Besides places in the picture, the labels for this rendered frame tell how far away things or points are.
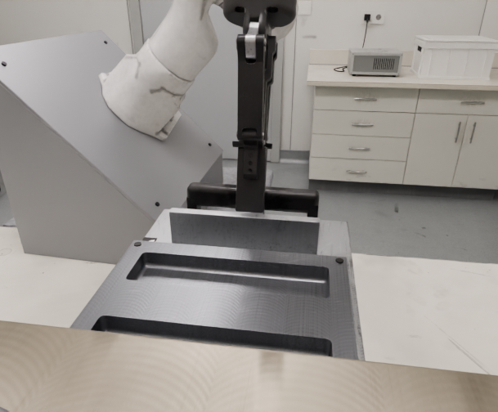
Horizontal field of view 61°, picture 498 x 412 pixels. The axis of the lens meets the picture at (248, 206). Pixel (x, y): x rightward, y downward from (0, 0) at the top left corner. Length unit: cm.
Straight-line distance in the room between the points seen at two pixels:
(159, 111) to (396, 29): 250
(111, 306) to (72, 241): 52
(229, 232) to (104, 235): 42
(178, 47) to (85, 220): 35
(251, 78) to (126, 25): 305
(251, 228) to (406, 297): 41
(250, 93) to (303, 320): 21
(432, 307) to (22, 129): 73
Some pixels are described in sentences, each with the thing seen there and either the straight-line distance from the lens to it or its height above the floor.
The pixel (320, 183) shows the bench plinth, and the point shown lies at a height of 5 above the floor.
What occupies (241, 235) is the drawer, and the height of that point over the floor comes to 99.
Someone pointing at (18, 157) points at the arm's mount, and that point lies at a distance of 83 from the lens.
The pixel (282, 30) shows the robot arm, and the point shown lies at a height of 114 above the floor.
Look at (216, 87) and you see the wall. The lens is 327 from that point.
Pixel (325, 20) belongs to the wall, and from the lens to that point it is 316.
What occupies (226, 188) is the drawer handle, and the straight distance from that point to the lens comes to 47.
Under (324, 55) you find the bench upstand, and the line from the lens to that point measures 314.
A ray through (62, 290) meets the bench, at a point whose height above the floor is 75.
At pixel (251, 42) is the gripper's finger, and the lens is 40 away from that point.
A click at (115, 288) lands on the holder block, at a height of 100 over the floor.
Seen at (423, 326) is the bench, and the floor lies 75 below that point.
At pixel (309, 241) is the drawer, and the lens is 42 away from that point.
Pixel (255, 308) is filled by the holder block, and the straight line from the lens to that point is 32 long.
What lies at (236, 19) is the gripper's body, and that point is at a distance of 48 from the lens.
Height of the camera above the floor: 121
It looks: 27 degrees down
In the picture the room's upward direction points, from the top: straight up
